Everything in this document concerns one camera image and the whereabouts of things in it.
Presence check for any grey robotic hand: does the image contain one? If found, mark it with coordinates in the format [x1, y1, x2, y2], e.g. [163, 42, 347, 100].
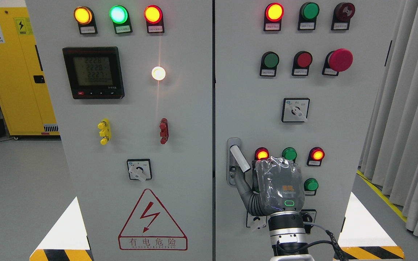
[235, 157, 305, 216]

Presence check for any silver door handle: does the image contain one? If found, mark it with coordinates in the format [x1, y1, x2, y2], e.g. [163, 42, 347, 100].
[226, 137, 251, 186]

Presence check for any right grey cabinet door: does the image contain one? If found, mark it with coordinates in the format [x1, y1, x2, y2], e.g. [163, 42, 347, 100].
[214, 0, 404, 261]

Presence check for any grey cabinet door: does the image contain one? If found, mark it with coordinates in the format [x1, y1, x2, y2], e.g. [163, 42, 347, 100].
[25, 0, 213, 261]
[214, 0, 404, 261]

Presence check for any left grey cabinet door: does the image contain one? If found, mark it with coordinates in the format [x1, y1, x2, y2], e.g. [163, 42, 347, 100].
[25, 0, 213, 261]

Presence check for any green push button lower right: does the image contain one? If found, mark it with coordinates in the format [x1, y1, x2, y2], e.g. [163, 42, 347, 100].
[304, 178, 319, 196]

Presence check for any green push button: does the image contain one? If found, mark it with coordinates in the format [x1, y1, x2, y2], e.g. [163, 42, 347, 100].
[259, 51, 280, 76]
[304, 178, 319, 196]

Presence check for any green indicator middle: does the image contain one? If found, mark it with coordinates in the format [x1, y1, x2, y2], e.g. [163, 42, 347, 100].
[282, 147, 298, 162]

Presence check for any red lit indicator middle left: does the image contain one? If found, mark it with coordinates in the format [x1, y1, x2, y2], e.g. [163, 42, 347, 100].
[254, 147, 269, 160]

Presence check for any red lit indicator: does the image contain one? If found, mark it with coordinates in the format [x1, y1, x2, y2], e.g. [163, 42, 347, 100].
[263, 2, 284, 32]
[306, 147, 325, 167]
[254, 147, 269, 160]

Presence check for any red lit indicator middle right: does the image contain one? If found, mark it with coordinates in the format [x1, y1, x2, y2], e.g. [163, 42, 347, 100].
[306, 147, 325, 167]

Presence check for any green push button upper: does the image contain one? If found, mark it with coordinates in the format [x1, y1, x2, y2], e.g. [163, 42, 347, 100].
[259, 51, 280, 76]

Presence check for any grey curtain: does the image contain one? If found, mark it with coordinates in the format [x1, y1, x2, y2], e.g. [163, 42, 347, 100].
[360, 0, 418, 236]

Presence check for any red push button upper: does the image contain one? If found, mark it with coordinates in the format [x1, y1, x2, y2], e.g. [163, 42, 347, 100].
[291, 51, 312, 76]

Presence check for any red electric danger sticker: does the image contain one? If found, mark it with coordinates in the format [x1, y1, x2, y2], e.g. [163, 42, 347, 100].
[118, 188, 188, 251]

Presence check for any red emergency stop button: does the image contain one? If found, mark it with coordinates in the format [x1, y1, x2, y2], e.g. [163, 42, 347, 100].
[322, 48, 353, 76]

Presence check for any white lit indicator light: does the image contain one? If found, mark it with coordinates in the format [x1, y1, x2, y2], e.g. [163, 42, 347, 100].
[151, 66, 167, 81]

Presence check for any red lit indicator top right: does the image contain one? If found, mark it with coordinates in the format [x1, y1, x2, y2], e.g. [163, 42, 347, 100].
[263, 2, 284, 32]

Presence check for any green unlit indicator top right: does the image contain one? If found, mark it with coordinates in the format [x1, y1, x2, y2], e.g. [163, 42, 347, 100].
[297, 2, 320, 31]

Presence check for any dark red buzzer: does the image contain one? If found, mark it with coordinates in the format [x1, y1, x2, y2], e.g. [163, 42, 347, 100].
[331, 2, 356, 31]

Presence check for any red orange indicator light left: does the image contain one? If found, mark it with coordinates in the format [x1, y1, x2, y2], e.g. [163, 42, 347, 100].
[144, 5, 165, 33]

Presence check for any black digital power meter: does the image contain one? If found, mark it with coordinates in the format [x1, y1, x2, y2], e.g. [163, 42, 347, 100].
[62, 46, 125, 99]

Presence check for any green lit indicator light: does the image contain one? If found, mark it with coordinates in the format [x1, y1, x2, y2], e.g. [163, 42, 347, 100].
[109, 5, 133, 34]

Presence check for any amber indicator light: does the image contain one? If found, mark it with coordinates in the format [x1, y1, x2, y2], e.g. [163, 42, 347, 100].
[74, 6, 98, 34]

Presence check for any yellow safety cabinet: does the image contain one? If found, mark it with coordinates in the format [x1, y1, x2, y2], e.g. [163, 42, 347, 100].
[0, 7, 60, 136]

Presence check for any lower white rotary switch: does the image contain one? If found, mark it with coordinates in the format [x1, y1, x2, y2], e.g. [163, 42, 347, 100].
[246, 212, 268, 232]

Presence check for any black key selector switch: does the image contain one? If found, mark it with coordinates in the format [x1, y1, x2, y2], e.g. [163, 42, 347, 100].
[300, 209, 317, 234]

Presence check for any upper right rotary switch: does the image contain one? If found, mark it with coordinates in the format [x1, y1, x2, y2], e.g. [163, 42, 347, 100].
[281, 98, 310, 123]

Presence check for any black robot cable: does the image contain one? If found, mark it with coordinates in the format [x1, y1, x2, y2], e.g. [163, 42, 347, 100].
[272, 223, 349, 261]

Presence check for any left rotary selector switch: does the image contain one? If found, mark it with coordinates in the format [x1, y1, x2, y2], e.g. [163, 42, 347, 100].
[126, 159, 152, 182]

